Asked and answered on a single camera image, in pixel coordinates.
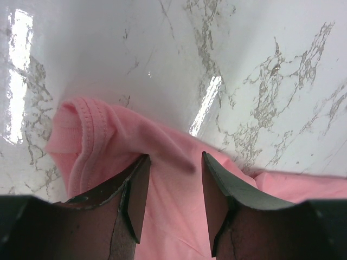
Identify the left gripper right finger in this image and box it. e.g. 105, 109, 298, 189
202, 152, 346, 259

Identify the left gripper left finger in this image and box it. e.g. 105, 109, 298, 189
1, 155, 151, 259

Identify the light pink t-shirt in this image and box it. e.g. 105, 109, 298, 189
46, 97, 346, 259

